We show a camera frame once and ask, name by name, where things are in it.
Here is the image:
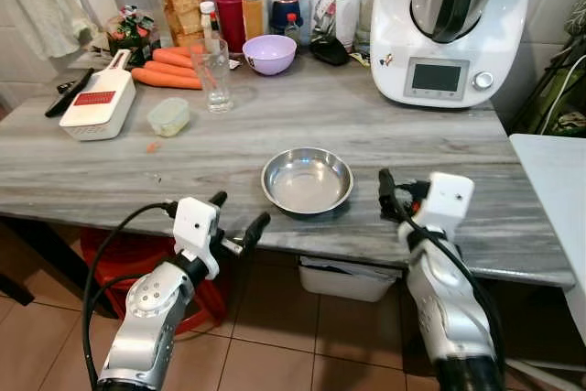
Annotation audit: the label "stainless steel bowl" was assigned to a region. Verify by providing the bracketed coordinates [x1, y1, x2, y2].
[261, 147, 354, 216]

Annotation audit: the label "small green-lidded plastic container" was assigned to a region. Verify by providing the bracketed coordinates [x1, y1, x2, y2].
[147, 98, 191, 137]

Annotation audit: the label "white plastic bin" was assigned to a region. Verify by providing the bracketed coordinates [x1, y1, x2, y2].
[298, 256, 401, 303]

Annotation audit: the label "clear drinking glass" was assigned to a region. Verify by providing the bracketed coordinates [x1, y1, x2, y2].
[190, 38, 233, 114]

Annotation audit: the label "red plastic stool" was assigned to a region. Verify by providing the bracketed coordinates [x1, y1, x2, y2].
[78, 228, 230, 335]

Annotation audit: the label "orange carrot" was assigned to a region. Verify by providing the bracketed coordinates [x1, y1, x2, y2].
[142, 60, 198, 80]
[131, 67, 203, 91]
[151, 47, 195, 69]

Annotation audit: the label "white side table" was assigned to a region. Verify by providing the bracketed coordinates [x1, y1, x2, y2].
[509, 133, 586, 346]

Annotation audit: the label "white grater with red label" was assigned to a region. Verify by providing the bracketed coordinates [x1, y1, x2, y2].
[60, 49, 137, 142]

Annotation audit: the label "lilac plastic bowl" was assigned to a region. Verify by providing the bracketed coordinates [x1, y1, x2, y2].
[242, 34, 298, 76]

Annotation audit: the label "black rounded gadget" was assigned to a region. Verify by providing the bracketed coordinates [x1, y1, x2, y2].
[309, 34, 351, 67]

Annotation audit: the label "white kitchen cooking machine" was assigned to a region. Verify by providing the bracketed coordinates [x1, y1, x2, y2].
[370, 0, 529, 109]

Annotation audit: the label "dark green bag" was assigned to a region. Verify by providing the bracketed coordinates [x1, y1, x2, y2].
[508, 0, 586, 137]

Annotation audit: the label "translucent plastic jug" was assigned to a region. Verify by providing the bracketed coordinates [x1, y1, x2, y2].
[353, 0, 381, 53]

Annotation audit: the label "small white-capped bottle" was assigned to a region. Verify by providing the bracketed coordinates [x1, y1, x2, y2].
[200, 1, 223, 53]

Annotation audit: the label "magenta plastic tumbler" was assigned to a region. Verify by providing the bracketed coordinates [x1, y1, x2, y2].
[213, 0, 249, 53]

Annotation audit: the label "clear plastic utensil container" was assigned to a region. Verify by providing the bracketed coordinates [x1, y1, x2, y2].
[309, 0, 363, 51]

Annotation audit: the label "orange sauce bottle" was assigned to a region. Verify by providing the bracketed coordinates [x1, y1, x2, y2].
[242, 0, 265, 41]

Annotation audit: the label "small red-capped bottle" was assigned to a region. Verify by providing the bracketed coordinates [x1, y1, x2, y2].
[284, 12, 303, 47]

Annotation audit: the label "packaged green and red vegetables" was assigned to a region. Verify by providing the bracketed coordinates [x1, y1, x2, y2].
[103, 5, 162, 67]

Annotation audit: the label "red-lidded jar of crackers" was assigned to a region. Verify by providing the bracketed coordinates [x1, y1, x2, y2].
[151, 0, 213, 49]

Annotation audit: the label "clear container with blue contents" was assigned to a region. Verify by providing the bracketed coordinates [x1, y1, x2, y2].
[267, 0, 310, 37]

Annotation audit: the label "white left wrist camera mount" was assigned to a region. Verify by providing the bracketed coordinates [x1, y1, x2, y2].
[172, 196, 222, 280]

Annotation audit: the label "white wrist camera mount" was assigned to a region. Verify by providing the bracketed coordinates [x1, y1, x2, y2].
[423, 172, 475, 236]
[172, 196, 222, 280]

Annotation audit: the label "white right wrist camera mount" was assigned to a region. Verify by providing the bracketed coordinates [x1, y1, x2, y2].
[423, 172, 475, 236]

